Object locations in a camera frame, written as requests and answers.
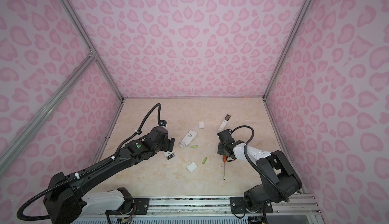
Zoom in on aluminium corner frame post left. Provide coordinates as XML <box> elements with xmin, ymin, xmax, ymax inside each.
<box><xmin>59</xmin><ymin>0</ymin><xmax>124</xmax><ymax>102</ymax></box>

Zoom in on aluminium corner frame post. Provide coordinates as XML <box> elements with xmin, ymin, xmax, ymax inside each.
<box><xmin>59</xmin><ymin>0</ymin><xmax>124</xmax><ymax>102</ymax></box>
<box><xmin>262</xmin><ymin>0</ymin><xmax>314</xmax><ymax>101</ymax></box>

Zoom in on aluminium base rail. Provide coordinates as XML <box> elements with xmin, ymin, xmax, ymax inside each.
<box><xmin>75</xmin><ymin>193</ymin><xmax>324</xmax><ymax>224</ymax></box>

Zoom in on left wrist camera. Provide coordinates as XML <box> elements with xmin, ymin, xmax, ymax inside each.
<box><xmin>159</xmin><ymin>120</ymin><xmax>167</xmax><ymax>128</ymax></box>

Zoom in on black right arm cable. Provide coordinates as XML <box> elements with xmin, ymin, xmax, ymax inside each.
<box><xmin>229</xmin><ymin>125</ymin><xmax>291</xmax><ymax>203</ymax></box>

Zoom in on aluminium corner frame post right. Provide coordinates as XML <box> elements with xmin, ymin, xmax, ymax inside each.
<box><xmin>262</xmin><ymin>0</ymin><xmax>314</xmax><ymax>101</ymax></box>

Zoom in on slim white remote with display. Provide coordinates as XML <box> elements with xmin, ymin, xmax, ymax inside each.
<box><xmin>218</xmin><ymin>114</ymin><xmax>231</xmax><ymax>132</ymax></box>

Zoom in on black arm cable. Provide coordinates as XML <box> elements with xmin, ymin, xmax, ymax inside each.
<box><xmin>229</xmin><ymin>125</ymin><xmax>291</xmax><ymax>203</ymax></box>
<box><xmin>16</xmin><ymin>103</ymin><xmax>162</xmax><ymax>222</ymax></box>

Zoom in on white air conditioner remote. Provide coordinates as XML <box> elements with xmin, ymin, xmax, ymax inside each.
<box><xmin>163</xmin><ymin>152</ymin><xmax>175</xmax><ymax>160</ymax></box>

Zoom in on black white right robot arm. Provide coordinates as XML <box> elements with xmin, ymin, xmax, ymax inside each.
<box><xmin>217</xmin><ymin>125</ymin><xmax>302</xmax><ymax>213</ymax></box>

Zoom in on white remote with eco sticker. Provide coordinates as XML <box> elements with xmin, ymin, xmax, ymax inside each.
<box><xmin>179</xmin><ymin>130</ymin><xmax>198</xmax><ymax>149</ymax></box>

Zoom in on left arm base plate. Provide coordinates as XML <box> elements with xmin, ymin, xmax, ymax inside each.
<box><xmin>106</xmin><ymin>198</ymin><xmax>150</xmax><ymax>216</ymax></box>

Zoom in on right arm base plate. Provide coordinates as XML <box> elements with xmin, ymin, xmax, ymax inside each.
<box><xmin>229</xmin><ymin>197</ymin><xmax>273</xmax><ymax>214</ymax></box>

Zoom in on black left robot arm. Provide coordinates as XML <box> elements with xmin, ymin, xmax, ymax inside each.
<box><xmin>44</xmin><ymin>126</ymin><xmax>175</xmax><ymax>224</ymax></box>

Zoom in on aluminium diagonal frame bar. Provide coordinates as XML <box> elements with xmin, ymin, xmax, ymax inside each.
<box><xmin>1</xmin><ymin>53</ymin><xmax>96</xmax><ymax>176</ymax></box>

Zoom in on white battery cover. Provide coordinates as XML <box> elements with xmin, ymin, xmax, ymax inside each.
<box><xmin>186</xmin><ymin>162</ymin><xmax>198</xmax><ymax>172</ymax></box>
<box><xmin>198</xmin><ymin>121</ymin><xmax>205</xmax><ymax>129</ymax></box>

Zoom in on orange handled screwdriver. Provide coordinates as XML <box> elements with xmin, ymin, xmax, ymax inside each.
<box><xmin>222</xmin><ymin>156</ymin><xmax>227</xmax><ymax>180</ymax></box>

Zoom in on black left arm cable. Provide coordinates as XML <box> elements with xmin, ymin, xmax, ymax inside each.
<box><xmin>16</xmin><ymin>103</ymin><xmax>162</xmax><ymax>222</ymax></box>

